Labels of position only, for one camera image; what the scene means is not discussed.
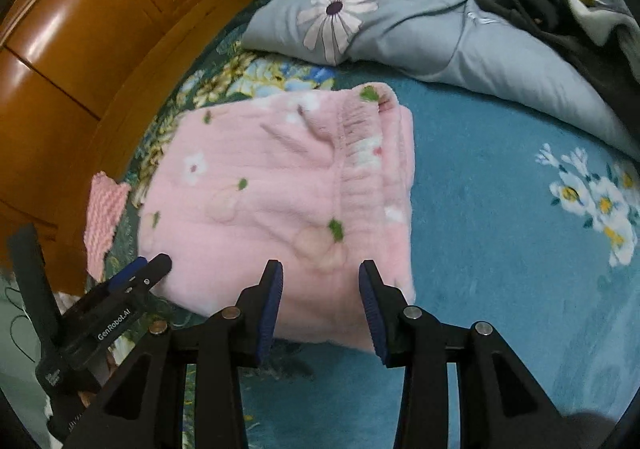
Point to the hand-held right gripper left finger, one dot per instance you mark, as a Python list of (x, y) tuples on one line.
[(270, 299)]

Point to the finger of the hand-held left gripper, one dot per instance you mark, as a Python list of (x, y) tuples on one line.
[(142, 274)]

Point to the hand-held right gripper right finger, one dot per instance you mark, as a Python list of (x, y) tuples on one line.
[(372, 301)]

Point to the pink floral fleece pants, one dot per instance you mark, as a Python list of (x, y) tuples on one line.
[(280, 209)]

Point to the pink knitted cloth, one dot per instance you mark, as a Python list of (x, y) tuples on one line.
[(104, 216)]

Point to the teal floral bed sheet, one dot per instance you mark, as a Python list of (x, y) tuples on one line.
[(500, 254)]

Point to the wooden headboard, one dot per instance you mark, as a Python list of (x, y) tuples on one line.
[(100, 79)]

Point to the grey floral quilt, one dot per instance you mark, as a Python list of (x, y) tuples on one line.
[(400, 14)]

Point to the dark grey garment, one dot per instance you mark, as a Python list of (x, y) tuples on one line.
[(550, 19)]

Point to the grey white blanket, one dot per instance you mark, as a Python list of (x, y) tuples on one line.
[(595, 4)]

